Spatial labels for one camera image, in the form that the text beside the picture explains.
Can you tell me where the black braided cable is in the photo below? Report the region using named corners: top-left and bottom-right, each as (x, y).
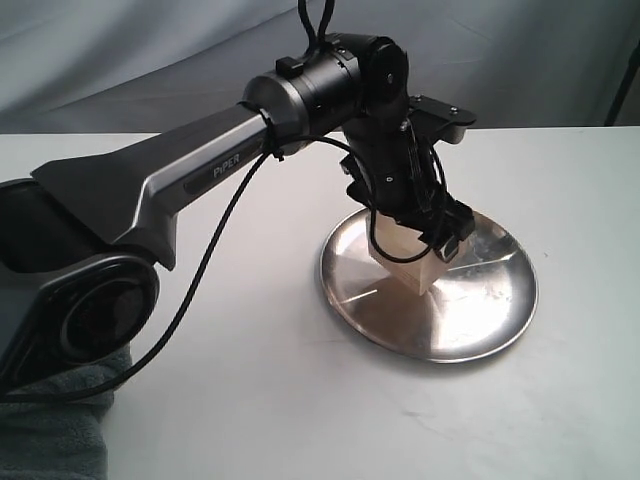
top-left (0, 0), bottom-right (451, 401)

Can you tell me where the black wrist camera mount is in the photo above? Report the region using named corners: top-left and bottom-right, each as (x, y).
top-left (409, 95), bottom-right (477, 145)

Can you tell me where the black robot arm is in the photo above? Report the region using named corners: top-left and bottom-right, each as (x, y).
top-left (1, 34), bottom-right (476, 404)

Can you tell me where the grey backdrop cloth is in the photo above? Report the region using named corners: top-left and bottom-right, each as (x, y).
top-left (1, 1), bottom-right (639, 133)

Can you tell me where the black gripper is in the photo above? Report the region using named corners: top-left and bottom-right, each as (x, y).
top-left (343, 115), bottom-right (474, 263)

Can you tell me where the grey fleece towel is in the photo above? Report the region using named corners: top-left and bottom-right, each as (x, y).
top-left (0, 344), bottom-right (134, 480)

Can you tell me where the round stainless steel plate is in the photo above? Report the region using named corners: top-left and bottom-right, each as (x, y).
top-left (318, 210), bottom-right (539, 364)

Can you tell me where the light wooden block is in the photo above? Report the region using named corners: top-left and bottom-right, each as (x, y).
top-left (366, 214), bottom-right (449, 296)

